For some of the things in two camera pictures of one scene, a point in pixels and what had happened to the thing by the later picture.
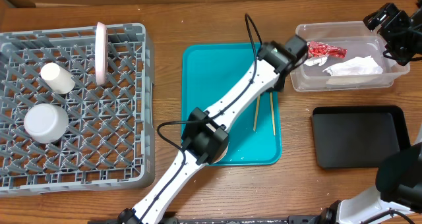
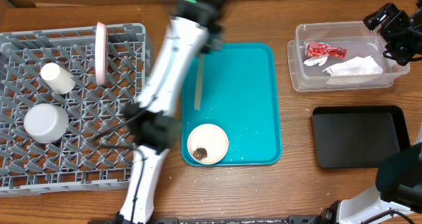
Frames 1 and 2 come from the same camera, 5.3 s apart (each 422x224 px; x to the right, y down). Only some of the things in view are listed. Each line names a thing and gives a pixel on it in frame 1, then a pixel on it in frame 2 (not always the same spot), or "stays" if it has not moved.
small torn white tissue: (316, 60) stays
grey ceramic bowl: (46, 123) stays
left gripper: (279, 84) -> (217, 40)
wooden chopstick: (256, 112) -> (198, 82)
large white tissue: (356, 66) stays
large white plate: (101, 53) stays
